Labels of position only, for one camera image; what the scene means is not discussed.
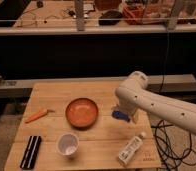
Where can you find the orange wooden bowl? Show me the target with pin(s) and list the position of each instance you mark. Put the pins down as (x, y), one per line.
(81, 112)

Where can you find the metal frame post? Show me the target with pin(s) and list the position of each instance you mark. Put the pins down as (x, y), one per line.
(176, 9)
(78, 4)

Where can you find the orange crate on bench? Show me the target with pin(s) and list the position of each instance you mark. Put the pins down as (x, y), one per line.
(133, 14)

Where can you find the white paper cup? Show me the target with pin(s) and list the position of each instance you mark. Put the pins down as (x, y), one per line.
(67, 145)

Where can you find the metal frame post right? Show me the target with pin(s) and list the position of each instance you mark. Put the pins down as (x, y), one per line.
(176, 9)

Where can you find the white plastic bottle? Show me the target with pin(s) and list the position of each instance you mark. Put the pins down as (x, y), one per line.
(127, 152)

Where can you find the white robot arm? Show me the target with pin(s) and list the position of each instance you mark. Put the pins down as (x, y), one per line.
(132, 93)

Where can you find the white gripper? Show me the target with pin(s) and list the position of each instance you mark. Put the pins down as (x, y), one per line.
(128, 109)

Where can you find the black bag on bench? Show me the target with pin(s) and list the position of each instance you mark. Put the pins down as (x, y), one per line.
(110, 17)

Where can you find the orange toy carrot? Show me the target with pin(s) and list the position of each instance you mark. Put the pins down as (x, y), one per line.
(38, 115)

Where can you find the black white striped eraser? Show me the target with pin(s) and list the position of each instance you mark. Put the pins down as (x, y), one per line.
(30, 153)

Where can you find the blue sponge block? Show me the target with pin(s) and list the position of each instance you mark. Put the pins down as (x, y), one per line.
(120, 116)

